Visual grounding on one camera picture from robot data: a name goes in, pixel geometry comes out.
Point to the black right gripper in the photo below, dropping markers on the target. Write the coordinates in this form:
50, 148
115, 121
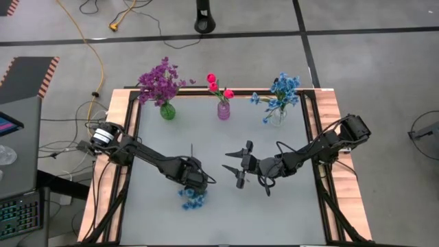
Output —
262, 166

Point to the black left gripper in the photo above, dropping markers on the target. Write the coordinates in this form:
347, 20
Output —
190, 175

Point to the blue artificial flower bunch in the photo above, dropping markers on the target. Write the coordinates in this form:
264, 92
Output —
284, 85
192, 202

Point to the red artificial tulip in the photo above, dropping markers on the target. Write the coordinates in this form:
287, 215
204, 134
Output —
228, 93
211, 78
213, 86

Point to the purple artificial flower bunch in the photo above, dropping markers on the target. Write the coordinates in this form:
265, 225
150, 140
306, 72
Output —
151, 82
169, 73

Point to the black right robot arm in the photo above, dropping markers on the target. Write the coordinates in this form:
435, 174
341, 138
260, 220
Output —
319, 149

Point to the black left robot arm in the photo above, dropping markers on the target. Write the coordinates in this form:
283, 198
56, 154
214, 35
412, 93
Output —
147, 158

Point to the pink glass vase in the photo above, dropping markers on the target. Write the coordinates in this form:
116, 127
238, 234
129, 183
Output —
223, 111

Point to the clear glass vase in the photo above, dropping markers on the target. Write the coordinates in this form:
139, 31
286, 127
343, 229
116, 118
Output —
279, 118

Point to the green glass vase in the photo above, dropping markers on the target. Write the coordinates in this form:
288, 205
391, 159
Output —
167, 112

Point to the wooden table border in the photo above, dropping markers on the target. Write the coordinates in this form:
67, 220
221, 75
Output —
348, 192

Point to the black desk leg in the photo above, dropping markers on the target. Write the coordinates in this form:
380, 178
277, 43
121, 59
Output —
61, 185

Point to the black floor stand base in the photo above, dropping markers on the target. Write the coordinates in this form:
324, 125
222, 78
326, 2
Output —
205, 24

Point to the grey laptop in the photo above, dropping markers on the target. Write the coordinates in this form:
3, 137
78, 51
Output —
24, 161

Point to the backlit keyboard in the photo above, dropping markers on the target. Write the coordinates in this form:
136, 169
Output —
20, 216

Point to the black mat orange striped edge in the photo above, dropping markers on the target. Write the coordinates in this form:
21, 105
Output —
24, 79
5, 5

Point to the black aluminium table frame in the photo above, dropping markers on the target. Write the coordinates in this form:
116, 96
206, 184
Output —
233, 92

